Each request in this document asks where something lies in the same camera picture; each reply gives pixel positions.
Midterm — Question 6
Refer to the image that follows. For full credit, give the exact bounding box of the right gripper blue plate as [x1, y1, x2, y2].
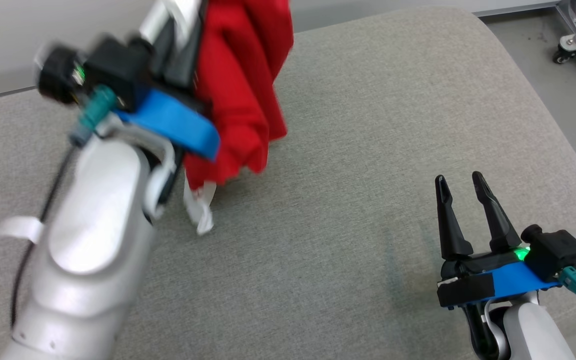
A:
[435, 171, 564, 308]

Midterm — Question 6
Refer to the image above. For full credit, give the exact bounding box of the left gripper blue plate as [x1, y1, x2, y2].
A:
[118, 0, 221, 161]

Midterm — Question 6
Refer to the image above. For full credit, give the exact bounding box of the red white basketball jersey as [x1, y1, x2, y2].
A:
[182, 0, 295, 236]

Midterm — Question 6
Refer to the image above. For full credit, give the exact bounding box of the teal plug black cable left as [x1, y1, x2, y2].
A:
[10, 85, 119, 328]

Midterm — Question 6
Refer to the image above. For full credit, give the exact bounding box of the white tape cable label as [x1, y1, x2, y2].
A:
[0, 216, 44, 246]

